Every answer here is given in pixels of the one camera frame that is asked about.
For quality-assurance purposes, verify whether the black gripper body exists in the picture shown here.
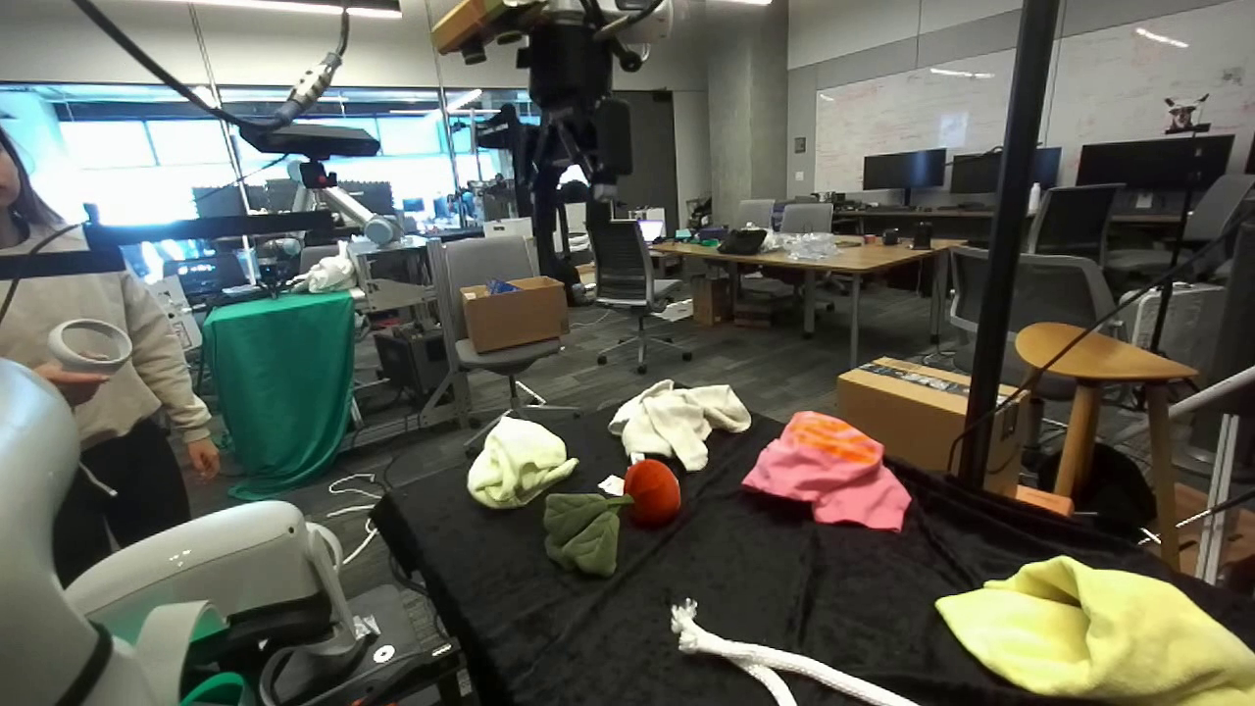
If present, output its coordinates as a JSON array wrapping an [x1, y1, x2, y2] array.
[[521, 18, 620, 116]]

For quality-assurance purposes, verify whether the olive green cloth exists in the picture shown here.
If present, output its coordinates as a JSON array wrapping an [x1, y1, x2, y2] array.
[[541, 455, 687, 581]]

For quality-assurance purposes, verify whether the white rope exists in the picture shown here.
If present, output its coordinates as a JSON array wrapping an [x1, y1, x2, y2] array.
[[667, 597, 918, 706]]

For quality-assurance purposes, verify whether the white ring controller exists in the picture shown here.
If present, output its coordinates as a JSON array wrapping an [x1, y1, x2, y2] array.
[[42, 315, 139, 377]]

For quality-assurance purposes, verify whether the pink shirt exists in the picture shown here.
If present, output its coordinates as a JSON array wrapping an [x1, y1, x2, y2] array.
[[737, 409, 914, 533]]

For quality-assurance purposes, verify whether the black office chair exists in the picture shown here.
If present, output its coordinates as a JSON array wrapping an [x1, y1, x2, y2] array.
[[584, 211, 697, 377]]

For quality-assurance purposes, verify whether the grey office chair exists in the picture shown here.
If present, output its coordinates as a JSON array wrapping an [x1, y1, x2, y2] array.
[[429, 232, 567, 436]]

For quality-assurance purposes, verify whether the cardboard box on chair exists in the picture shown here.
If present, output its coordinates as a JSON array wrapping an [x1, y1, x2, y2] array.
[[461, 275, 573, 358]]

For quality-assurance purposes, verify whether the small cardboard box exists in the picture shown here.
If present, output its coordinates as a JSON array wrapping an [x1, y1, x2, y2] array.
[[692, 275, 737, 328]]

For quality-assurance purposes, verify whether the light grey desk chair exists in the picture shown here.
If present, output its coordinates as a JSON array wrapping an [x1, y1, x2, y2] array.
[[778, 194, 837, 238]]

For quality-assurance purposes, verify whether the long wooden table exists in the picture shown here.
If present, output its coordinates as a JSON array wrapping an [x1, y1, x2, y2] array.
[[652, 234, 973, 370]]

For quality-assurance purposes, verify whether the white bundle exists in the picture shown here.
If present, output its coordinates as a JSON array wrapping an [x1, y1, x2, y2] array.
[[287, 252, 363, 298]]

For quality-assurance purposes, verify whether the white cloth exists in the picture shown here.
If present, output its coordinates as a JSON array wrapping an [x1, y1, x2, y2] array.
[[603, 377, 756, 473]]

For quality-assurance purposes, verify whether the pale yellow cloth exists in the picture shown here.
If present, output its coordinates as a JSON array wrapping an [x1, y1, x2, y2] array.
[[465, 413, 581, 512]]

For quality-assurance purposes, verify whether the black horizontal bar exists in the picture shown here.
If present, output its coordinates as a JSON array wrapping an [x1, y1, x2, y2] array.
[[0, 209, 358, 281]]

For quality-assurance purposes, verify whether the green drape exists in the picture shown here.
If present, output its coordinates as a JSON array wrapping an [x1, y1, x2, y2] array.
[[202, 285, 363, 495]]

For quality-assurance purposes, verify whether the large cardboard box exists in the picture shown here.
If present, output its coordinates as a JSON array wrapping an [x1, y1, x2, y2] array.
[[837, 353, 1036, 496]]

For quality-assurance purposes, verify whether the black pole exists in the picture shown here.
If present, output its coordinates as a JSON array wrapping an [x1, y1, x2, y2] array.
[[956, 0, 1065, 489]]

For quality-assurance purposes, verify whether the white paper sign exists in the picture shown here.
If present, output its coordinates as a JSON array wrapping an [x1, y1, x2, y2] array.
[[151, 272, 205, 358]]

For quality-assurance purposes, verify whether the black table cloth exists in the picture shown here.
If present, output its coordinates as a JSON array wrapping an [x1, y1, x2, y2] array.
[[371, 404, 1255, 706]]

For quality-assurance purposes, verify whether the grey padded chair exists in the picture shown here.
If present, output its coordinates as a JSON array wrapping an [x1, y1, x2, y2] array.
[[952, 245, 1124, 384]]

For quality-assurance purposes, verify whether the person in beige sweater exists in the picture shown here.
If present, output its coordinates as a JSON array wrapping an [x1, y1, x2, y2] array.
[[0, 122, 228, 584]]

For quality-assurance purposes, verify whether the wooden stool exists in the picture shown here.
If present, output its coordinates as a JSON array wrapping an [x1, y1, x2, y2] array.
[[1012, 319, 1202, 571]]

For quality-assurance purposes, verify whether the wide black computer monitor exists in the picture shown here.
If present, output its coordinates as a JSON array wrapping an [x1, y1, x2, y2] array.
[[1077, 133, 1239, 193]]

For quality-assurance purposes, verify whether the small dark figurine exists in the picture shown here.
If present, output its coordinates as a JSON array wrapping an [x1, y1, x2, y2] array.
[[1162, 90, 1212, 137]]

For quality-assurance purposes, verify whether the black camera on stand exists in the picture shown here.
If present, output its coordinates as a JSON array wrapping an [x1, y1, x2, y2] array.
[[236, 116, 398, 245]]

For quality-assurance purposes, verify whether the white floor cable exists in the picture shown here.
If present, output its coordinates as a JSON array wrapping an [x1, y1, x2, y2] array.
[[327, 469, 385, 570]]

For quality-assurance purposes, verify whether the aluminium frame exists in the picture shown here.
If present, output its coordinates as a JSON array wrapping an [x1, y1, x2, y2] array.
[[1164, 366, 1255, 589]]

